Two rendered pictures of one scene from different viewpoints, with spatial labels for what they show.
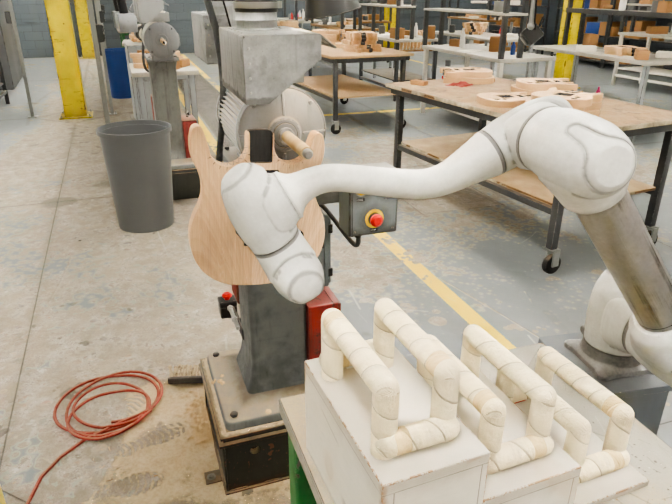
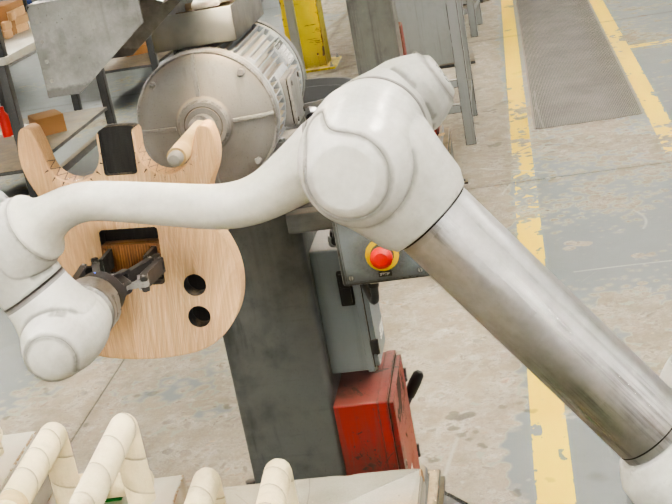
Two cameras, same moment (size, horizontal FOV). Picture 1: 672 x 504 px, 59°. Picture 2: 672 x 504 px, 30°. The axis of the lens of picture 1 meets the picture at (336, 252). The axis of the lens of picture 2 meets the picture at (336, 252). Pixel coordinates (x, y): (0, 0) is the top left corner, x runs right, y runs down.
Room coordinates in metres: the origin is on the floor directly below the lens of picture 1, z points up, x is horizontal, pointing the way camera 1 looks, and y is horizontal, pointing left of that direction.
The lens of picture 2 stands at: (-0.16, -1.08, 1.70)
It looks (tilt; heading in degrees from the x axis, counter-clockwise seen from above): 19 degrees down; 29
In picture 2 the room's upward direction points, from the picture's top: 11 degrees counter-clockwise
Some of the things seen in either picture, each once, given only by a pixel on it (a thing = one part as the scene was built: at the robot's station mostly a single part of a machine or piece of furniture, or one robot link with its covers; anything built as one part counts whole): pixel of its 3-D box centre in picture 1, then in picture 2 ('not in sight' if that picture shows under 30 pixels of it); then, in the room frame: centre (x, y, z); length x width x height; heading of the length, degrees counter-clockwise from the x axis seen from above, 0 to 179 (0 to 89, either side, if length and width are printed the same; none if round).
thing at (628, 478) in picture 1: (549, 438); not in sight; (0.78, -0.36, 0.94); 0.27 x 0.15 x 0.01; 23
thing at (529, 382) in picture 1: (506, 362); (105, 464); (0.74, -0.25, 1.12); 0.20 x 0.03 x 0.03; 22
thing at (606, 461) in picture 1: (597, 464); not in sight; (0.69, -0.40, 0.96); 0.11 x 0.03 x 0.03; 113
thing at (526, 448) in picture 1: (517, 451); not in sight; (0.63, -0.25, 1.04); 0.11 x 0.03 x 0.03; 113
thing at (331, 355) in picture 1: (332, 347); not in sight; (0.72, 0.00, 1.15); 0.03 x 0.03 x 0.09
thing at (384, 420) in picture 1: (384, 420); not in sight; (0.57, -0.06, 1.15); 0.03 x 0.03 x 0.09
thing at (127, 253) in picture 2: not in sight; (134, 254); (1.42, 0.20, 1.09); 0.10 x 0.03 x 0.05; 109
